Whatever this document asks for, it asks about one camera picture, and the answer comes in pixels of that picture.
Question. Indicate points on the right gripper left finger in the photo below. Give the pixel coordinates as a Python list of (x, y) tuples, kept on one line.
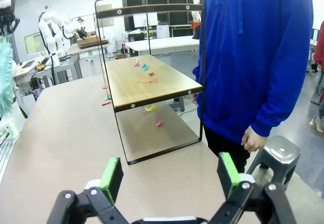
[(111, 181)]

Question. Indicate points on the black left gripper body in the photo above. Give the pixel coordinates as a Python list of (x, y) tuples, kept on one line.
[(7, 20)]

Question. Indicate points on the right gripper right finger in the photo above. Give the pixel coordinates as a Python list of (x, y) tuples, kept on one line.
[(229, 173)]

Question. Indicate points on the teal microfibre duster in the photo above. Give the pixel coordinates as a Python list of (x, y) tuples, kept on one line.
[(5, 77)]

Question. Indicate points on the person's right forearm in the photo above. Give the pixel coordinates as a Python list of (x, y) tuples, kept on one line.
[(198, 76)]

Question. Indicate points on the person's left forearm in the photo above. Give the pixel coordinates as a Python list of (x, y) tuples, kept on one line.
[(283, 102)]

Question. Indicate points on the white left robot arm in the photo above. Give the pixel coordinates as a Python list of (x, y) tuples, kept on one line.
[(11, 119)]

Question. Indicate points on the black metal wood shelf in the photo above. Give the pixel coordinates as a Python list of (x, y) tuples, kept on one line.
[(131, 92)]

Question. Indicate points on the person's left hand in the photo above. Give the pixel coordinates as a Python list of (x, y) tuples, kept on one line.
[(253, 139)]

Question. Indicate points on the person's right hand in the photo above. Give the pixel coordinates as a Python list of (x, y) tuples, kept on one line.
[(194, 99)]

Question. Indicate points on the computer monitor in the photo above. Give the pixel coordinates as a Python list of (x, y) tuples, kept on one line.
[(34, 43)]

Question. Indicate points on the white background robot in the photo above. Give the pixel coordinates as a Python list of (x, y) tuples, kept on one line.
[(48, 32)]

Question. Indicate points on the grey plastic stool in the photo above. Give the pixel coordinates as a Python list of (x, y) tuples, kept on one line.
[(278, 153)]

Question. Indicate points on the pink paper scrap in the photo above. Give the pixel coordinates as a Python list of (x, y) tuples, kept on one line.
[(159, 123), (136, 63)]

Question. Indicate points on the yellow paper scrap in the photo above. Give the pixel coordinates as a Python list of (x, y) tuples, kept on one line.
[(150, 108)]

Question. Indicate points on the green paper scrap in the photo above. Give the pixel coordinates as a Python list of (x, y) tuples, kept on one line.
[(108, 97)]

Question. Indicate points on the flat cardboard box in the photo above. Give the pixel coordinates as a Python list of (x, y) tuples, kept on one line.
[(88, 41)]

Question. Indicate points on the orange paper scrap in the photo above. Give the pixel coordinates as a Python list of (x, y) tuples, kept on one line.
[(149, 81)]

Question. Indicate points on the teal paper scrap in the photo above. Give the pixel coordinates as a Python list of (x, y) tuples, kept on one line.
[(144, 67)]

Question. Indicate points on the person in blue hoodie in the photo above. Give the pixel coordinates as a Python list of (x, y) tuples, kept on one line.
[(253, 44)]

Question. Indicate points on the white work table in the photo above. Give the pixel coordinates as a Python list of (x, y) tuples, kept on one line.
[(162, 44)]

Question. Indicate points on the person in red top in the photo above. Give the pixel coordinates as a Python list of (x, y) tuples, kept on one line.
[(319, 49)]

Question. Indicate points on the aluminium frame cart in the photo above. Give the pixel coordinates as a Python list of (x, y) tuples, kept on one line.
[(73, 64)]

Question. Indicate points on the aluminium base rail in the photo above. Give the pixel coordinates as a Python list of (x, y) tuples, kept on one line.
[(6, 155)]

